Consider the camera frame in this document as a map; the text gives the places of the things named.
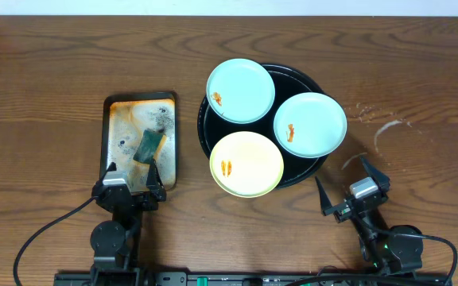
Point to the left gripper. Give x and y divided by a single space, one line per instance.
157 191

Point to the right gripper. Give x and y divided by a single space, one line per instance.
372 172

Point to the green yellow sponge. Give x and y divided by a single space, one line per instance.
149 145

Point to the light blue plate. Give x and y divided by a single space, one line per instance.
310 125
240 91

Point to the yellow plate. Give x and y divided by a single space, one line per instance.
246 164

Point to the light blue plate top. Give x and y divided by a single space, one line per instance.
240 91

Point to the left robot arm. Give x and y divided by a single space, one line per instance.
116 242

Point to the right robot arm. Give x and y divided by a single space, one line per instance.
396 250

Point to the black rectangular soapy tray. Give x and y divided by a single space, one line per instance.
126 117

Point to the black round tray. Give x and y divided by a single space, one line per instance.
288 82

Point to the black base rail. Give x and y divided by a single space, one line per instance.
210 279

